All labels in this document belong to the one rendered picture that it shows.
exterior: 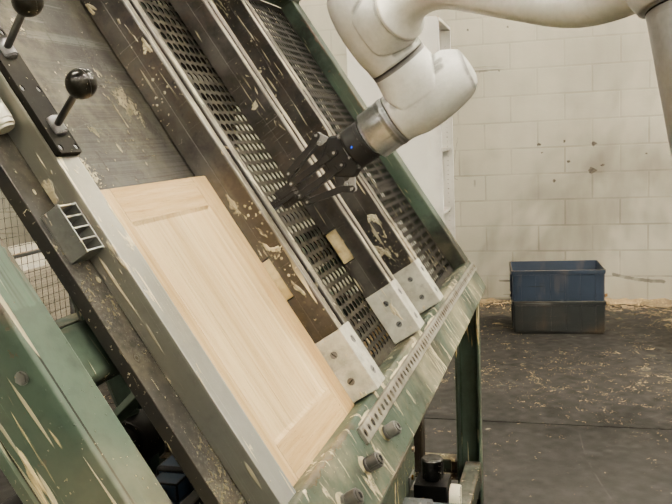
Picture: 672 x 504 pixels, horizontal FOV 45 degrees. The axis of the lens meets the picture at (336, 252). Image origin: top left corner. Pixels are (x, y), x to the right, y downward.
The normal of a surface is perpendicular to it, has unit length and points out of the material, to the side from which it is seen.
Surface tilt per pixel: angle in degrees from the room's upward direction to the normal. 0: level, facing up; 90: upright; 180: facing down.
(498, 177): 90
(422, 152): 90
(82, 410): 58
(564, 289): 90
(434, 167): 90
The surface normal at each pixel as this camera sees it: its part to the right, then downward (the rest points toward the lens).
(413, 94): -0.18, 0.34
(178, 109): -0.27, 0.15
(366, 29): -0.46, 0.56
